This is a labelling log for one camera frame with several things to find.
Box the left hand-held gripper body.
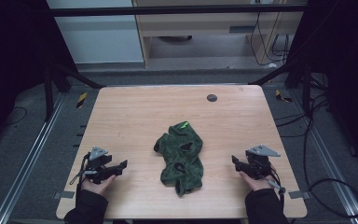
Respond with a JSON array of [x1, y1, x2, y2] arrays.
[[82, 145, 117, 185]]

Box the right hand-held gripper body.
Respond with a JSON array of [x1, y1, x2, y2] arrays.
[[241, 144, 282, 181]]

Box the white cabinet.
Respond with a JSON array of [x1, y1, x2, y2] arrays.
[[46, 0, 145, 65]]

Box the black cables under desk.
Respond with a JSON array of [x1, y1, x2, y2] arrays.
[[249, 11, 294, 67]]

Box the hand-held gripper cable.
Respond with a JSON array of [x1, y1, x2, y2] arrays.
[[262, 166, 287, 204], [69, 152, 99, 195]]

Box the black curtain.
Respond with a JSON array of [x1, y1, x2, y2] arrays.
[[0, 0, 79, 153], [287, 0, 358, 175]]

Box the yellow black floor tape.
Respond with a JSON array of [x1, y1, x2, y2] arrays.
[[274, 89, 294, 104], [76, 91, 89, 109]]

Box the black horizontal frame bar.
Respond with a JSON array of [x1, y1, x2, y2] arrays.
[[48, 4, 309, 18]]

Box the right hand-held gripper cable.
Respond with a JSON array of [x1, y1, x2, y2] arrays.
[[262, 166, 287, 204]]

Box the left hand-held gripper cable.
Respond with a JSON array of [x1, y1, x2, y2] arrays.
[[69, 152, 99, 195]]

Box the long black floor cable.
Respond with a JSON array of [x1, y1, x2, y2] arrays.
[[273, 92, 358, 219]]

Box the grey tape strip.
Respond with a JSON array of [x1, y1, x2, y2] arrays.
[[52, 190, 76, 201], [288, 189, 311, 201]]

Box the dark green cloth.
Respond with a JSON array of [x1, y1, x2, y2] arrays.
[[153, 120, 205, 198]]

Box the person's left hand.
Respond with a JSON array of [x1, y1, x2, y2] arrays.
[[80, 174, 117, 198]]

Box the black metal stand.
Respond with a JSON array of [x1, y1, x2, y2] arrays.
[[42, 62, 107, 123], [248, 59, 314, 118]]

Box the light wooden desk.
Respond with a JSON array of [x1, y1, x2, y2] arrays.
[[131, 0, 310, 68]]

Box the thin black floor cable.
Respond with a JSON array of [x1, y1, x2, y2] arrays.
[[0, 105, 29, 127]]

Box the aluminium floor rail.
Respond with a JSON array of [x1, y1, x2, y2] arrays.
[[0, 92, 67, 224], [288, 90, 358, 224]]

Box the person's right hand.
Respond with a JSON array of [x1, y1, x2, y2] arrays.
[[238, 170, 277, 192]]

